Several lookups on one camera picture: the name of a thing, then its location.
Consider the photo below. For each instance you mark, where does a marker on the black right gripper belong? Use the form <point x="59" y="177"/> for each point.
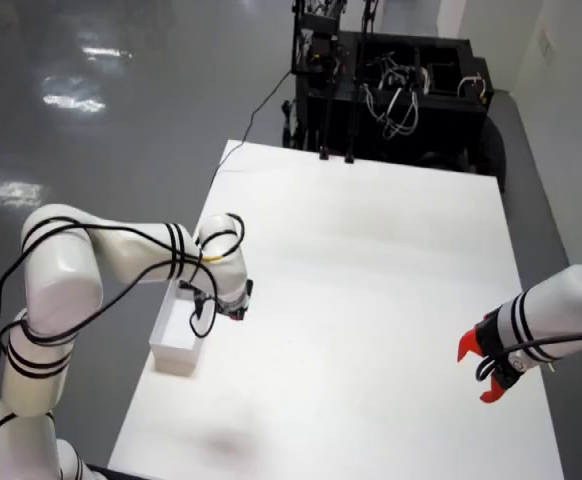
<point x="491" y="340"/>

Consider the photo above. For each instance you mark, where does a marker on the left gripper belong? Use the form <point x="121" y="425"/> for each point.
<point x="238" y="300"/>

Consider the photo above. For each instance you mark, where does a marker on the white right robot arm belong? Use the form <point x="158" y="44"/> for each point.
<point x="556" y="305"/>

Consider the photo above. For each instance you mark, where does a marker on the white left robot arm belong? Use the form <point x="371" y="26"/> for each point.
<point x="61" y="270"/>

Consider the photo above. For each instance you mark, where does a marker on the white rectangular bin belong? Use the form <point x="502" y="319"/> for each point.
<point x="176" y="355"/>

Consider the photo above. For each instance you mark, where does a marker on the black stand pole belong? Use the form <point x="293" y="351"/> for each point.
<point x="351" y="130"/>
<point x="325" y="130"/>

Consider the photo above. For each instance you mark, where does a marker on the black equipment cart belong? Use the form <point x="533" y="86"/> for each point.
<point x="436" y="140"/>

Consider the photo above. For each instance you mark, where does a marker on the black equipment rack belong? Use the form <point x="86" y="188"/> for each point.
<point x="316" y="35"/>

